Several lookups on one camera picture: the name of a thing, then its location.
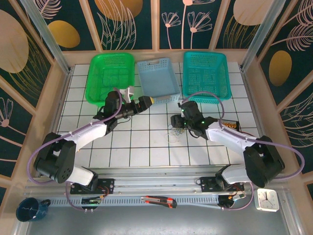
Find aluminium frame post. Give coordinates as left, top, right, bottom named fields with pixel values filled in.
left=19, top=0, right=72, bottom=74

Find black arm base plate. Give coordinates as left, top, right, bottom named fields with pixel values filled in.
left=200, top=176, right=245, bottom=194
left=70, top=178, right=115, bottom=195

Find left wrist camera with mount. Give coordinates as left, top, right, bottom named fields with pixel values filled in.
left=119, top=86, right=135, bottom=103

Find teal plastic basket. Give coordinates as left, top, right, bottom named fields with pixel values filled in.
left=182, top=50, right=232, bottom=105

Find white square clock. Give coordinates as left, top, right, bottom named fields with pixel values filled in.
left=254, top=188, right=280, bottom=212

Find green plastic basket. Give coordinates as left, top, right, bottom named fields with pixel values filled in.
left=85, top=52, right=136, bottom=107

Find thin white cable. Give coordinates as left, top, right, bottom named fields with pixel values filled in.
left=166, top=133, right=181, bottom=145

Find dark blue mug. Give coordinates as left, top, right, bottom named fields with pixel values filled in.
left=16, top=197, right=51, bottom=223

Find black board with orange connectors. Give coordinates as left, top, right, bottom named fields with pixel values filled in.
left=221, top=119, right=242, bottom=132

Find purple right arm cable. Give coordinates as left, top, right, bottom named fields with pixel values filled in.
left=179, top=91, right=305, bottom=212

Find slotted grey cable duct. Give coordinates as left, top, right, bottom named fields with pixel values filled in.
left=50, top=196, right=221, bottom=207

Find clear acrylic tube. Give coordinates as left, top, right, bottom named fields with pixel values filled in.
left=239, top=0, right=287, bottom=72

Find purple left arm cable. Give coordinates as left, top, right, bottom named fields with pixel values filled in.
left=27, top=88, right=123, bottom=212

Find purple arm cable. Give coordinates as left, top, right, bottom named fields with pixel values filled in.
left=27, top=88, right=123, bottom=212
left=179, top=91, right=305, bottom=212

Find red black utility knife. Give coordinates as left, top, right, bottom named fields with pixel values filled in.
left=140, top=195, right=178, bottom=209

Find small green circuit board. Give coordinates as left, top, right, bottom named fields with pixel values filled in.
left=81, top=197, right=103, bottom=205
left=219, top=193, right=247, bottom=208

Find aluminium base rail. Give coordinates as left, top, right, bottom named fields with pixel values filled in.
left=24, top=166, right=287, bottom=196

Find light blue plastic basket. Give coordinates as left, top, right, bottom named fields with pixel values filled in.
left=135, top=57, right=181, bottom=105

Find thin blue cable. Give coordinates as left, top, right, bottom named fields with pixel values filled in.
left=168, top=123, right=183, bottom=135

